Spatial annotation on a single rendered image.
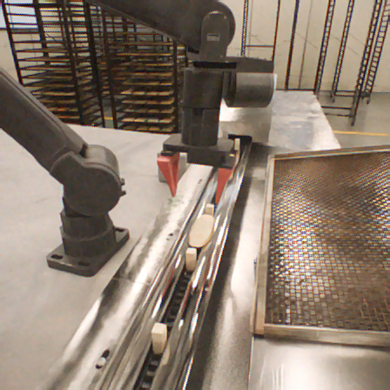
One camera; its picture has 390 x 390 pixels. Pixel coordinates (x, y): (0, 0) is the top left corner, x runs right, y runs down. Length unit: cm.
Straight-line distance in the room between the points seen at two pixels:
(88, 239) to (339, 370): 37
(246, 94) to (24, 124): 30
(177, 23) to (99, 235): 31
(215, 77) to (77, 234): 30
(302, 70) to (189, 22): 711
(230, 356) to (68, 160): 31
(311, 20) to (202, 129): 707
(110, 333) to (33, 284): 20
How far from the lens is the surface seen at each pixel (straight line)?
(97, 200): 48
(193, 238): 51
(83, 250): 53
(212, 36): 45
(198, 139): 48
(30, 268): 58
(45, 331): 47
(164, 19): 45
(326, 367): 33
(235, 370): 40
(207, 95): 47
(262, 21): 750
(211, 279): 44
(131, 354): 38
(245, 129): 97
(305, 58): 752
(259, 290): 38
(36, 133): 47
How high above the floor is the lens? 115
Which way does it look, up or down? 28 degrees down
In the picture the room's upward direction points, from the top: straight up
